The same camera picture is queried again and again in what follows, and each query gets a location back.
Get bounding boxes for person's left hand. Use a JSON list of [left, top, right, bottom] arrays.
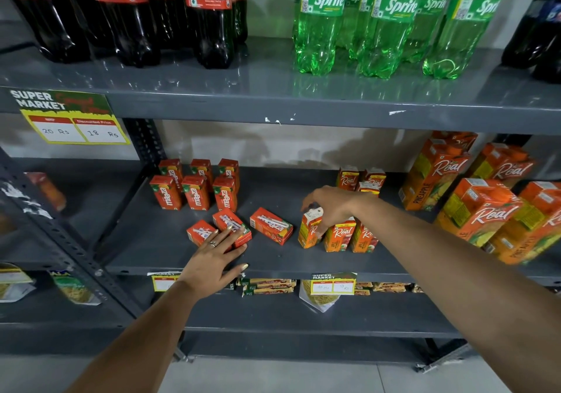
[[177, 225, 250, 301]]

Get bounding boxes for person's right hand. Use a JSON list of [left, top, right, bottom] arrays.
[[300, 185, 370, 236]]

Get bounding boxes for person's left forearm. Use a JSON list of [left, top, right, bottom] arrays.
[[66, 280, 212, 393]]

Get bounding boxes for person's right forearm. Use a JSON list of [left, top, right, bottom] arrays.
[[357, 192, 561, 393]]

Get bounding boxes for small red juice box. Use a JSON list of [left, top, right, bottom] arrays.
[[212, 208, 253, 249], [249, 207, 295, 246], [186, 219, 218, 247]]

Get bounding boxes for stack of green noodle packets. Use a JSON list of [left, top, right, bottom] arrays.
[[238, 277, 298, 298]]

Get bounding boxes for cluster of red drink cartons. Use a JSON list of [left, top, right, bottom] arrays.
[[149, 158, 241, 213]]

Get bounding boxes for small yellow green price label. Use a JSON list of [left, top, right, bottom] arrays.
[[310, 273, 358, 296]]

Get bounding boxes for clear bag of noodles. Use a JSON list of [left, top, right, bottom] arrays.
[[299, 280, 342, 314]]

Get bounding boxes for row of yellow noodle packets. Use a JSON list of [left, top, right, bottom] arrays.
[[354, 281, 424, 295]]

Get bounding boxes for large orange juice carton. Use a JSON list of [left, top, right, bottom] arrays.
[[398, 138, 473, 212], [466, 142, 536, 190], [431, 130, 479, 152], [434, 178, 524, 248], [484, 181, 561, 266]]

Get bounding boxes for grey metal shelf rack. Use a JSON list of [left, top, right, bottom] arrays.
[[0, 20, 561, 373]]

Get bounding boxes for green yellow noodle packet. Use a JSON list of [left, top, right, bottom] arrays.
[[49, 269, 102, 306]]

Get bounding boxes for grey perforated side shelf rack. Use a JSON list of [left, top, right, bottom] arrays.
[[0, 147, 187, 363]]

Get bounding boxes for orange snack packet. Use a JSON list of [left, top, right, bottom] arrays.
[[25, 172, 67, 212]]

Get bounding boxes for row of green soda bottles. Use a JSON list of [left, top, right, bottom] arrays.
[[293, 0, 512, 80]]

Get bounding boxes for large yellow green price label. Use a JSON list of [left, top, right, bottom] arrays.
[[9, 89, 131, 146]]

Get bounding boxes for yellow white noodle packet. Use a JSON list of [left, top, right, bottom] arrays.
[[0, 263, 37, 304]]

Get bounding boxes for row of dark cola bottles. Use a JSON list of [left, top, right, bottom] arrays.
[[0, 0, 248, 70]]

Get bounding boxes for dark soda bottle blue label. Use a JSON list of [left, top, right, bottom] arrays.
[[501, 0, 561, 70]]

